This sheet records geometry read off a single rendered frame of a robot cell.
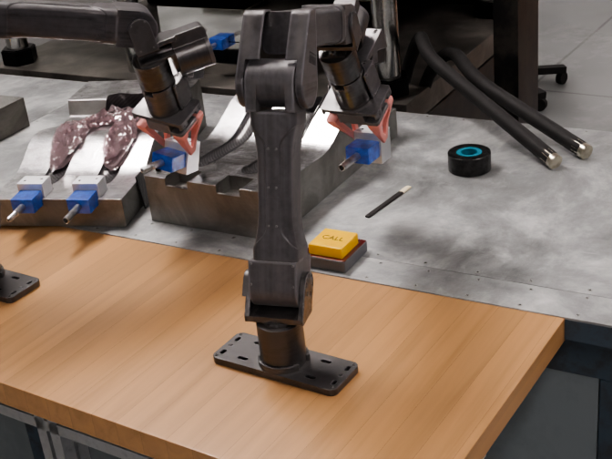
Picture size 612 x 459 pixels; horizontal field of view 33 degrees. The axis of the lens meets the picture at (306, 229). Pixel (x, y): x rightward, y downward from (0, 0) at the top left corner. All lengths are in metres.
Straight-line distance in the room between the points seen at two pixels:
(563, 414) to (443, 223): 0.37
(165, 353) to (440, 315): 0.40
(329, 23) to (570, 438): 0.74
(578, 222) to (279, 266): 0.61
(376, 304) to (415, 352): 0.14
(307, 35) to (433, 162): 0.74
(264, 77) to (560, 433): 0.74
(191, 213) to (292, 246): 0.52
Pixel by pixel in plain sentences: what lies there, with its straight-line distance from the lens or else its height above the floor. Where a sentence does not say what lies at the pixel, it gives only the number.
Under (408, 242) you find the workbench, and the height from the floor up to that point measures 0.80.
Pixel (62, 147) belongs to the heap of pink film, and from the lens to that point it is 2.05.
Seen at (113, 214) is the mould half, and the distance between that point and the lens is 1.88.
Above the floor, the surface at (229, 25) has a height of 0.92.
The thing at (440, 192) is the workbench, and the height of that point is 0.80.
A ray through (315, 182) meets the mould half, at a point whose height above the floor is 0.84.
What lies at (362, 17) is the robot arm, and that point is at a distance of 1.65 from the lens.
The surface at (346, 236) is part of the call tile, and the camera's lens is 1.66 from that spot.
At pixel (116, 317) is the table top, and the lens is 1.60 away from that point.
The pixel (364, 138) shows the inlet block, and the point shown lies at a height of 0.95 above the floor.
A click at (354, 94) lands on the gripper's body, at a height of 1.05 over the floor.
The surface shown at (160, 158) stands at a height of 0.94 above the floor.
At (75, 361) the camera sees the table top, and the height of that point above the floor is 0.80.
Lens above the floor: 1.58
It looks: 26 degrees down
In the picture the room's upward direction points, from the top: 6 degrees counter-clockwise
